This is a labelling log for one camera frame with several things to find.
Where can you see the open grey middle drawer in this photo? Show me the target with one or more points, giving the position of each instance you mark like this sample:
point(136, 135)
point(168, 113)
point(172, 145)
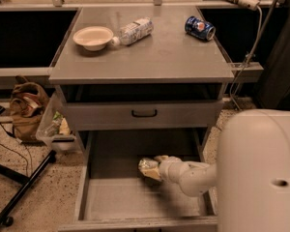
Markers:
point(114, 196)

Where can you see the brown fabric bag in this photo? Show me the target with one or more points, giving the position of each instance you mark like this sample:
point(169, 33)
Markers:
point(28, 103)

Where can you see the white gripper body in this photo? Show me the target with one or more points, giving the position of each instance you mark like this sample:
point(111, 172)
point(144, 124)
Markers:
point(168, 168)

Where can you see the blue pepsi can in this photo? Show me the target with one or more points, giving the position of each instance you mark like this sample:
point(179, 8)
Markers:
point(200, 29)

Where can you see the closed grey top drawer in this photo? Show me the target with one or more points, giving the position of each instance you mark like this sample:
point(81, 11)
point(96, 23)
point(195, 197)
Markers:
point(105, 116)

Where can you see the white paper bowl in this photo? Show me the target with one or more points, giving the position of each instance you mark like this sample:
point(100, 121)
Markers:
point(93, 38)

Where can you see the grey drawer cabinet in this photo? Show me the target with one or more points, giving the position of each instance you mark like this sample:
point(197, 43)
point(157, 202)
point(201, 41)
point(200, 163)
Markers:
point(167, 66)

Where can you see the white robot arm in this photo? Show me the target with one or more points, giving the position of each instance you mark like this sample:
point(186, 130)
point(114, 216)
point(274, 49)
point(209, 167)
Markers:
point(251, 173)

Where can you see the black chair base left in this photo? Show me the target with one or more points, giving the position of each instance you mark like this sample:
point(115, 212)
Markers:
point(25, 181)

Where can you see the clear plastic water bottle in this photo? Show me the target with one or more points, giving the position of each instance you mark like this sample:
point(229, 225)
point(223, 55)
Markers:
point(134, 31)

